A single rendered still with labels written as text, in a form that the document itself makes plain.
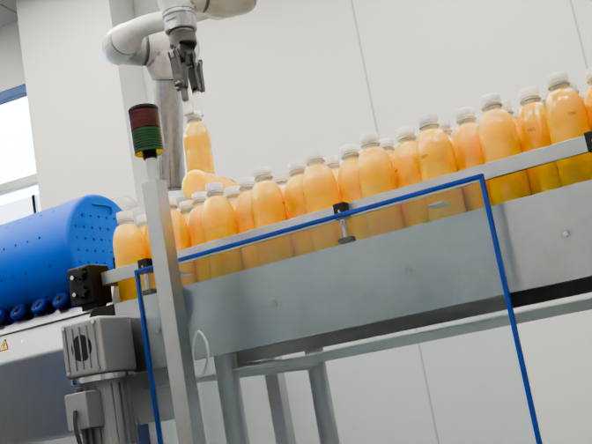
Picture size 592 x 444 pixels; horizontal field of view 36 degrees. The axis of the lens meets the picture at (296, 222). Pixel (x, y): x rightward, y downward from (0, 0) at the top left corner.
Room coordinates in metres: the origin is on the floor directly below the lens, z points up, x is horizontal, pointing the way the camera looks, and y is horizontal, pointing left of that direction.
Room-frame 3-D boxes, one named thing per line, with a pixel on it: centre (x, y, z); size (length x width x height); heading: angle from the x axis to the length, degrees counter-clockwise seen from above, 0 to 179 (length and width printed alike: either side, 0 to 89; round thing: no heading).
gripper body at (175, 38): (2.35, 0.22, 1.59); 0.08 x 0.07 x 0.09; 152
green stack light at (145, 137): (1.83, 0.27, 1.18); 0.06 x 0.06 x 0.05
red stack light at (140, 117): (1.83, 0.27, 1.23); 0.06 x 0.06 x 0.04
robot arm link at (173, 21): (2.34, 0.22, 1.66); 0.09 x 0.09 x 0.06
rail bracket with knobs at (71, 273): (2.13, 0.50, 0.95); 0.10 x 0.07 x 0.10; 152
